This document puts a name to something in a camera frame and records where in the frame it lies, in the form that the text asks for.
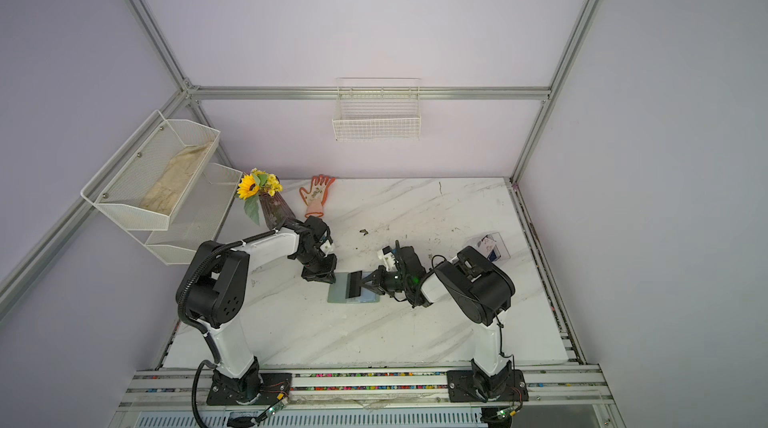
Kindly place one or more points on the beige cloth glove in basket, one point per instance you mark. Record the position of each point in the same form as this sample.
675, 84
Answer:
168, 189

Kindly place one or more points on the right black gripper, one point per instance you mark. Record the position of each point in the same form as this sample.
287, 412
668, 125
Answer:
379, 278

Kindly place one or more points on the dark glass vase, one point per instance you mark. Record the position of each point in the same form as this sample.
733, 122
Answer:
275, 209

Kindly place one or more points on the black credit card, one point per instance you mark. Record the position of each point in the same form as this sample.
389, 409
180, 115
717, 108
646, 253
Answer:
354, 284

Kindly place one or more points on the clear acrylic card box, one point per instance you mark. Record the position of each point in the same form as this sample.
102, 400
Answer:
491, 246

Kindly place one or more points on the lower white mesh shelf basket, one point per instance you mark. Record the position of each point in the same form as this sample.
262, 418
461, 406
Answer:
200, 217

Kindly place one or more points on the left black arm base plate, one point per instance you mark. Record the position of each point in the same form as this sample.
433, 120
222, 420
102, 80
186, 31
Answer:
262, 389

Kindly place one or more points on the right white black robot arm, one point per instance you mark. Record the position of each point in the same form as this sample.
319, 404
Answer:
482, 292

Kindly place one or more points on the white mesh shelf basket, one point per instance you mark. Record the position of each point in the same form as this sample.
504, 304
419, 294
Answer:
200, 217
119, 186

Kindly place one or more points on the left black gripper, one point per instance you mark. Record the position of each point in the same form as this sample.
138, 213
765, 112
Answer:
324, 276

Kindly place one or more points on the orange white work glove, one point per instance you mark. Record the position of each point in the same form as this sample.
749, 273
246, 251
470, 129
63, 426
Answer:
315, 196

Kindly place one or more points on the yellow sunflower bouquet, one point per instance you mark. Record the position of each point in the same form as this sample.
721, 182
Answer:
250, 186

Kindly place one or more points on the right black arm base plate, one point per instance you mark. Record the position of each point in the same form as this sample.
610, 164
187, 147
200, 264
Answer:
509, 385

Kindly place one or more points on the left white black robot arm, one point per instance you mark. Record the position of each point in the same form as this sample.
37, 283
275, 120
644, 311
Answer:
212, 293

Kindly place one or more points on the upper white mesh shelf basket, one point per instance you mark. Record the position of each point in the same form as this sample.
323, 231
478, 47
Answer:
119, 186

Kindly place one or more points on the white wire wall basket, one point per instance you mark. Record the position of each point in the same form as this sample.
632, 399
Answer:
377, 109

